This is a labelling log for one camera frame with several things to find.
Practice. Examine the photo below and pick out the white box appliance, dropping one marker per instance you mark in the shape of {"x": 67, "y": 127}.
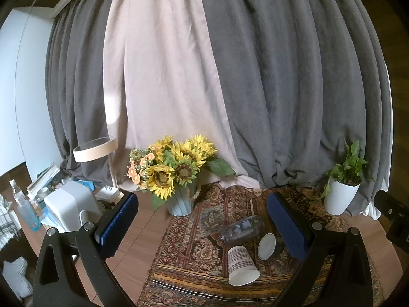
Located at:
{"x": 68, "y": 203}

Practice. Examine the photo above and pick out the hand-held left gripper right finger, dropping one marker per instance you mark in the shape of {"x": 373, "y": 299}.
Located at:
{"x": 287, "y": 227}

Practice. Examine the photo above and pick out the beige curtain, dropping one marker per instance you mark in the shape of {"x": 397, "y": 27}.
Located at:
{"x": 159, "y": 70}

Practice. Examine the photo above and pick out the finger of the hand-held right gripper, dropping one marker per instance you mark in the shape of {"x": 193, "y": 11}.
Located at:
{"x": 392, "y": 217}

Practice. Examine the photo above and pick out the checked paper cup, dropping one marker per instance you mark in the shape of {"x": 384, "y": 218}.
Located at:
{"x": 240, "y": 263}

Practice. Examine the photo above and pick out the light blue ribbed vase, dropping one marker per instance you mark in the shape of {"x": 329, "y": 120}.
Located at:
{"x": 180, "y": 203}

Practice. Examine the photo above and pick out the white cabinet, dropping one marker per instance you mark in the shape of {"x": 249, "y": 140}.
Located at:
{"x": 25, "y": 86}

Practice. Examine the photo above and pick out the blue cloth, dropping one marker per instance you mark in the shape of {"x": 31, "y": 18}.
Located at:
{"x": 86, "y": 184}

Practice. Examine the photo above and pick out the small white dish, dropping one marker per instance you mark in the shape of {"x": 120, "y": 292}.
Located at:
{"x": 266, "y": 246}

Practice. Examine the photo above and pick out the striped white cloth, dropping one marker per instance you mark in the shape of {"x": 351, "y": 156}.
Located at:
{"x": 7, "y": 227}

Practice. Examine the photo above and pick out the patterned woven table rug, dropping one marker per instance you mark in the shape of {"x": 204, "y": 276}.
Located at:
{"x": 191, "y": 262}

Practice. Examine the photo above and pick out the green plant in white pot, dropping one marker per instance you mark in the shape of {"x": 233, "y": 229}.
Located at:
{"x": 340, "y": 195}

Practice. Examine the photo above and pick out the clear plastic jar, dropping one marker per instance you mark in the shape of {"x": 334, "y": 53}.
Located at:
{"x": 244, "y": 228}

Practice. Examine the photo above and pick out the clear plastic bottle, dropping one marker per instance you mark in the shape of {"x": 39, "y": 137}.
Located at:
{"x": 24, "y": 209}

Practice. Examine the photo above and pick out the grey ribbed cloth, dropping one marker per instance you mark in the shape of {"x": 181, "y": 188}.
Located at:
{"x": 17, "y": 276}

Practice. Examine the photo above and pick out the sunflower bouquet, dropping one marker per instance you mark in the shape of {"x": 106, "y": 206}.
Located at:
{"x": 179, "y": 163}

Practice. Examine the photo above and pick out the grey curtain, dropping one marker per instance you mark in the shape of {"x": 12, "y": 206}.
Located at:
{"x": 76, "y": 86}
{"x": 287, "y": 86}

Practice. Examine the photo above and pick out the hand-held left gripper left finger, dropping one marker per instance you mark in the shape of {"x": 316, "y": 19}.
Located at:
{"x": 117, "y": 225}

